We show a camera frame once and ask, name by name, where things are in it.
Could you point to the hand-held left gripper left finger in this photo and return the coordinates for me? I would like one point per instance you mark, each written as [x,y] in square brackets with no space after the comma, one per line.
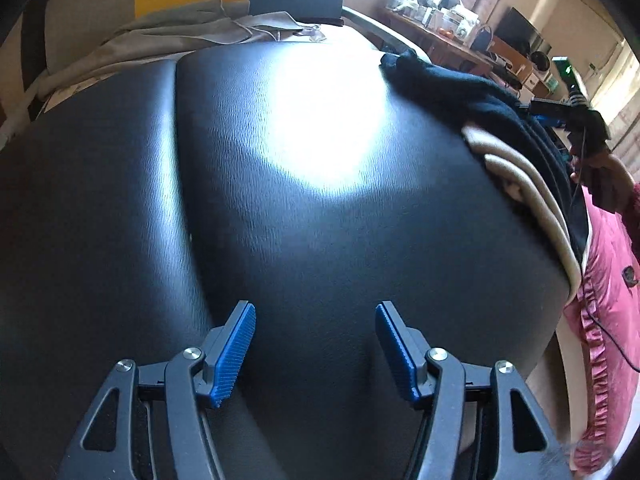
[232,355]

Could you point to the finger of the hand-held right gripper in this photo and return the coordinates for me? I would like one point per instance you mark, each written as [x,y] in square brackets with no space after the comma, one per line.
[542,119]

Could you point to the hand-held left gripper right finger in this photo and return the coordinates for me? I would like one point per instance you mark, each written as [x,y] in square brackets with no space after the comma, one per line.
[397,355]

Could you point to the black sweater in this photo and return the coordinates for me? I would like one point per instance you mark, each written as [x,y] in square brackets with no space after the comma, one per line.
[440,80]

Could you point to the person's right hand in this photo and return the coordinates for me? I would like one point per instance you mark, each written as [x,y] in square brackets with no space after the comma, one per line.
[607,180]

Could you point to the beige garment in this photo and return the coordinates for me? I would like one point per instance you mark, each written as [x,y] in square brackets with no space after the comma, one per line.
[530,185]

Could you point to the black monitor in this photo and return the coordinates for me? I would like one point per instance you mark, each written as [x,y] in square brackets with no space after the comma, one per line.
[520,30]

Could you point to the dark blue bag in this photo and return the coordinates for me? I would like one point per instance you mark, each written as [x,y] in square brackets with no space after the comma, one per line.
[482,39]

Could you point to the wooden desk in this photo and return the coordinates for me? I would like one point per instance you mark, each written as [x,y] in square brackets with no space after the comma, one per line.
[450,47]

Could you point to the black leather bench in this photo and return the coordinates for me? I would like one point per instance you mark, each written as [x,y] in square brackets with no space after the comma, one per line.
[300,210]

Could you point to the pink quilted jacket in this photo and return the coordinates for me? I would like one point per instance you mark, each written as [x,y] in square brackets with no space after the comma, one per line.
[610,310]

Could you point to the grey cloth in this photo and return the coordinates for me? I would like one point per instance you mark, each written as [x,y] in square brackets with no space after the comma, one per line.
[175,30]

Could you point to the grey metal frame rail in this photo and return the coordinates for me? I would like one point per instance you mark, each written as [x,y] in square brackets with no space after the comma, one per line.
[380,30]

